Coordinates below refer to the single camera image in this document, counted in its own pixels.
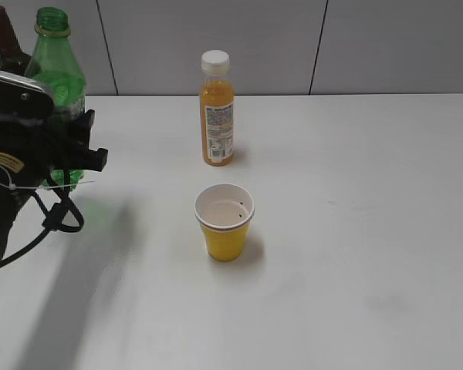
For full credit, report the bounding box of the dark wine bottle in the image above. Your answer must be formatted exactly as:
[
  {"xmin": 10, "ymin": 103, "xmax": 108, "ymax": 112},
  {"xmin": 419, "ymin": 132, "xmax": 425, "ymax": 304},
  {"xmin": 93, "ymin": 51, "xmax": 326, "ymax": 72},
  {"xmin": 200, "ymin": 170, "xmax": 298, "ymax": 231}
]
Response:
[{"xmin": 0, "ymin": 5, "xmax": 31, "ymax": 76}]

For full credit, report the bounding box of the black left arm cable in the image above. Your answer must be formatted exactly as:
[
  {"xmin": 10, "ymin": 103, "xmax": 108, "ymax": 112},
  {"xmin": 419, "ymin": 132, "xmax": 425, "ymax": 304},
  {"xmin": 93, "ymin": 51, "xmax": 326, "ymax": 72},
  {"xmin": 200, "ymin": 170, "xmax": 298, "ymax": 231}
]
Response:
[{"xmin": 0, "ymin": 169, "xmax": 86, "ymax": 275}]

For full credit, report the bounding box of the green sprite bottle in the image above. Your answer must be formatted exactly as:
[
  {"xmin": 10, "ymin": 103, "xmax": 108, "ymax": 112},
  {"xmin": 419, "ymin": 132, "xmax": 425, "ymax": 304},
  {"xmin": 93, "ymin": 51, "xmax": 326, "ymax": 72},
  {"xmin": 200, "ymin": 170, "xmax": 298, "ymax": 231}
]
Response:
[{"xmin": 22, "ymin": 6, "xmax": 88, "ymax": 193}]

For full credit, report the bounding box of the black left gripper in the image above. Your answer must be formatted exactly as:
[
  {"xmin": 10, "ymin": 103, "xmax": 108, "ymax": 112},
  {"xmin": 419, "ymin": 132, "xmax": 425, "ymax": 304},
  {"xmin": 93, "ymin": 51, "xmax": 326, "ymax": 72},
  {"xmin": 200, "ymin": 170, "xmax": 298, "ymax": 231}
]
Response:
[{"xmin": 0, "ymin": 103, "xmax": 108, "ymax": 191}]

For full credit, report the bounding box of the orange juice bottle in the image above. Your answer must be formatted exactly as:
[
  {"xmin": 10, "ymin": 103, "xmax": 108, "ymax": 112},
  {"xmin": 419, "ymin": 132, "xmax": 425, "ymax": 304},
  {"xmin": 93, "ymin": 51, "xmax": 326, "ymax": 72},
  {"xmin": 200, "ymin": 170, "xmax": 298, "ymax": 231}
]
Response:
[{"xmin": 199, "ymin": 50, "xmax": 235, "ymax": 167}]

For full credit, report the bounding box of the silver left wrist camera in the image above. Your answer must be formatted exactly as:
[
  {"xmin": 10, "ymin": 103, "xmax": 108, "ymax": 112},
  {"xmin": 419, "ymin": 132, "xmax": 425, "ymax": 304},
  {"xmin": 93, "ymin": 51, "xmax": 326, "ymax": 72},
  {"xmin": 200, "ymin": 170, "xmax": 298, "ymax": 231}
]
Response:
[{"xmin": 0, "ymin": 70, "xmax": 54, "ymax": 106}]

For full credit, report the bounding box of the yellow paper cup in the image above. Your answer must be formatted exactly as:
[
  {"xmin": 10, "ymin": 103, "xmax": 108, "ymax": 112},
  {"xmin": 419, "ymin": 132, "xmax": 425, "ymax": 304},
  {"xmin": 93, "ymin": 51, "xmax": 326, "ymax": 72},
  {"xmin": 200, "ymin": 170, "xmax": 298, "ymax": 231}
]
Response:
[{"xmin": 194, "ymin": 183, "xmax": 255, "ymax": 262}]

